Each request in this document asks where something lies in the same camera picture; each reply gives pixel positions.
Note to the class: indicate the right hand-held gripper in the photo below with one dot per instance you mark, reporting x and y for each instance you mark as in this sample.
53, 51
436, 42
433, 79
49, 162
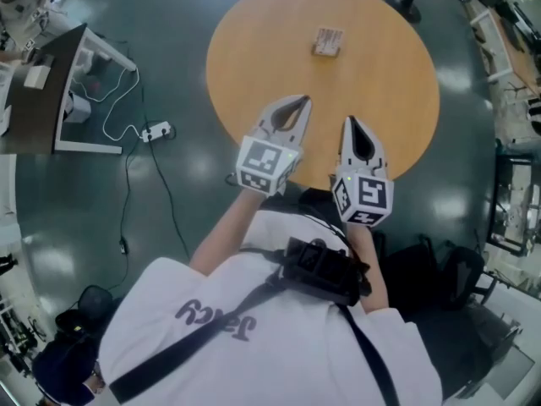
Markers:
369, 195

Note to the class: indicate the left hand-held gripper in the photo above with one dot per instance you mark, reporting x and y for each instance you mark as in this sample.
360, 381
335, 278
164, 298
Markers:
260, 165

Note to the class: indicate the person's right forearm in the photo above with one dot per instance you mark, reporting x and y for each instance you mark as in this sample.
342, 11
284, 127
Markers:
367, 264

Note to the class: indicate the person's left forearm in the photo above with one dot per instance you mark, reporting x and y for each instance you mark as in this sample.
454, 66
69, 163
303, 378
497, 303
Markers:
224, 235

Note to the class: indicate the round wooden table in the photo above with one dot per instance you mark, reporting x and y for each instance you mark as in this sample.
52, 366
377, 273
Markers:
338, 91

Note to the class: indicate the black chest pack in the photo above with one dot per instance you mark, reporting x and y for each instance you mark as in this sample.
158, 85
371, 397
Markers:
321, 269

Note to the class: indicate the black office chair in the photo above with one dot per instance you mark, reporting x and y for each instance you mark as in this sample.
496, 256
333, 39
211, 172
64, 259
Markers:
406, 269
95, 298
465, 273

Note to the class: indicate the white power strip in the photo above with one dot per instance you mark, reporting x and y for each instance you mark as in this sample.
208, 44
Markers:
156, 131

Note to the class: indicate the white waste bin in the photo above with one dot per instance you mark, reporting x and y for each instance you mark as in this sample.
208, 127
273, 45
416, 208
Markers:
78, 108

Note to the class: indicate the person's white t-shirt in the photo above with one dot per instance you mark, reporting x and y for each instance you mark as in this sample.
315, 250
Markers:
296, 353

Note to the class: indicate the dark desk with white legs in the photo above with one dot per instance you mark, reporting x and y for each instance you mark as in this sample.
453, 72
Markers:
38, 108

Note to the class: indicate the small white box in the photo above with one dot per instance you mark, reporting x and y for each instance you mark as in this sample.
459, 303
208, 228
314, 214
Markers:
36, 77

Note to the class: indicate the white workbench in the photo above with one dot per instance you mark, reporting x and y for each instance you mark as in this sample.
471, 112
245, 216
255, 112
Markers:
507, 374

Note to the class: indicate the black frame trolley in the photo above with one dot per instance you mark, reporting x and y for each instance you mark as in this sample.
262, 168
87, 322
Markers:
507, 201

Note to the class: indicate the wooden desk with white frame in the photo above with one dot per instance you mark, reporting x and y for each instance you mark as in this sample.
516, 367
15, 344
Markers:
511, 53

